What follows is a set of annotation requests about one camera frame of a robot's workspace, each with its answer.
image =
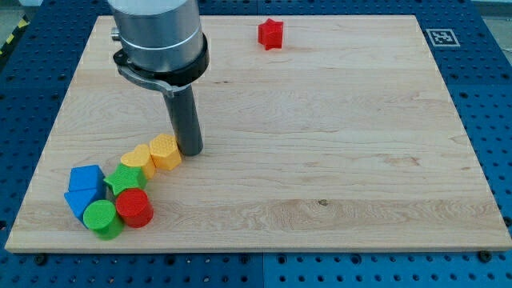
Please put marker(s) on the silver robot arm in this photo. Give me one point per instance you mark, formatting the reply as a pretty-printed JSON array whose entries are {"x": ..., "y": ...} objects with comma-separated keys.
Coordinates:
[{"x": 163, "y": 46}]

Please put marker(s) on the red star block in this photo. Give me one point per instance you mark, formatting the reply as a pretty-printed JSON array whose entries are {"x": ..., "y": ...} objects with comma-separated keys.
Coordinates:
[{"x": 270, "y": 34}]

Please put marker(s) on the green star block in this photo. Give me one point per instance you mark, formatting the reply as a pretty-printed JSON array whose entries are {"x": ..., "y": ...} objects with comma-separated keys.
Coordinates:
[{"x": 124, "y": 178}]

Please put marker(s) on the light wooden board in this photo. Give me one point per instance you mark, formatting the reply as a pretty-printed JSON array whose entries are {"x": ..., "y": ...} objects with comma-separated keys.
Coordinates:
[{"x": 344, "y": 140}]

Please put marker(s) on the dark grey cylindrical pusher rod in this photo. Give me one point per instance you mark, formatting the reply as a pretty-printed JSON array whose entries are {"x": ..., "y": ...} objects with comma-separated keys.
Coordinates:
[{"x": 184, "y": 120}]

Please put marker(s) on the yellow hexagon block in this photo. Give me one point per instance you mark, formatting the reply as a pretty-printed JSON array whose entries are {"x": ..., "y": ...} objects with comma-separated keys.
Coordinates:
[{"x": 164, "y": 152}]

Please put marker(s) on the yellow heart block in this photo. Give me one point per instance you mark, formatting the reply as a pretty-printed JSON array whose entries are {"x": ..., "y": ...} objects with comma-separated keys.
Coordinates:
[{"x": 141, "y": 157}]

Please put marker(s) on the red cylinder block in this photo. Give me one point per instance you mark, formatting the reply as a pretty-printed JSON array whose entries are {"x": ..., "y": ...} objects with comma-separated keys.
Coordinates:
[{"x": 134, "y": 207}]

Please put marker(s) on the green cylinder block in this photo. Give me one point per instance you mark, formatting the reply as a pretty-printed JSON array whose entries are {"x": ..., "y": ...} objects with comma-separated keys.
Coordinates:
[{"x": 101, "y": 217}]

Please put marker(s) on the blue cube block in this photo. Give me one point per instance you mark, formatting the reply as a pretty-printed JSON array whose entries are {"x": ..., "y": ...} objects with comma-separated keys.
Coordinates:
[{"x": 86, "y": 178}]

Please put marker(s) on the blue triangle block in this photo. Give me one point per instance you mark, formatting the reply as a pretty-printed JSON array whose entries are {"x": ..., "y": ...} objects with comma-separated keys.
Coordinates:
[{"x": 78, "y": 200}]

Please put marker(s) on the white fiducial marker tag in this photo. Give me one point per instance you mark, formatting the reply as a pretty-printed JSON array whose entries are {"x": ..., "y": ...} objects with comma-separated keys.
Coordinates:
[{"x": 442, "y": 37}]

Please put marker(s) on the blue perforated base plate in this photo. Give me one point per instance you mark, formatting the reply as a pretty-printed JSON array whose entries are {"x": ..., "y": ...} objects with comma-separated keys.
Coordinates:
[{"x": 44, "y": 58}]

